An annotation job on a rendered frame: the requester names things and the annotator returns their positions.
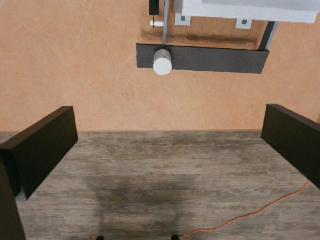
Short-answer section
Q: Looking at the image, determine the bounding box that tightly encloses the grey cylinder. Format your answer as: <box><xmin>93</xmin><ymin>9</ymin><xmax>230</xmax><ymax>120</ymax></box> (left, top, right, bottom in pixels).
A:
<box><xmin>153</xmin><ymin>49</ymin><xmax>172</xmax><ymax>75</ymax></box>

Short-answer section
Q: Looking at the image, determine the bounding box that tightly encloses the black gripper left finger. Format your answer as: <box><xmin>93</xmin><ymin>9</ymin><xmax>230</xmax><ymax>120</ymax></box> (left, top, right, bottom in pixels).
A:
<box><xmin>0</xmin><ymin>106</ymin><xmax>78</xmax><ymax>240</ymax></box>

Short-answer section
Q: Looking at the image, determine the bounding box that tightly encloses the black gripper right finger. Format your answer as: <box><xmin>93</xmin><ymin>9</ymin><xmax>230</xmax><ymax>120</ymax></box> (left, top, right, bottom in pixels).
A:
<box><xmin>261</xmin><ymin>103</ymin><xmax>320</xmax><ymax>190</ymax></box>

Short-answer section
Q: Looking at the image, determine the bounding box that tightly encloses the black thin rod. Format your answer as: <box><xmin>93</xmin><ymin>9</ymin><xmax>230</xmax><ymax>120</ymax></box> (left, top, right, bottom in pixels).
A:
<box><xmin>149</xmin><ymin>0</ymin><xmax>159</xmax><ymax>28</ymax></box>

